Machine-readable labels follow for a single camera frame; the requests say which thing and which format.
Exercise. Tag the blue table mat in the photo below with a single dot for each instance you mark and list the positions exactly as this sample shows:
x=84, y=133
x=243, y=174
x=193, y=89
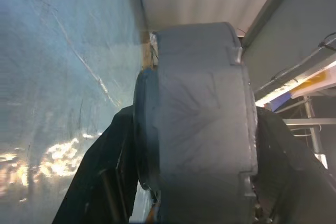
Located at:
x=52, y=51

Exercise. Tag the metal frame rack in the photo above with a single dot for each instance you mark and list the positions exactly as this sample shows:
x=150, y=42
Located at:
x=312, y=124

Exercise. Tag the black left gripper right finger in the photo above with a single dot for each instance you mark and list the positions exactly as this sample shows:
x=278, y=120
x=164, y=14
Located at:
x=294, y=176

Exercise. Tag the brown cardboard mat yellow tape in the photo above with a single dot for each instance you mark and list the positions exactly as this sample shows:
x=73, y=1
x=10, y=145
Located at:
x=146, y=51

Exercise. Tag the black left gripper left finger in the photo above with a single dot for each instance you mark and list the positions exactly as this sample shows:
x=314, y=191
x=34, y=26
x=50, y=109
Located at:
x=99, y=171

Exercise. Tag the silver motor housing copper windings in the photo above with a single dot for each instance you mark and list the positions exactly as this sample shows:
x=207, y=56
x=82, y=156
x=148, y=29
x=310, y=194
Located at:
x=204, y=119

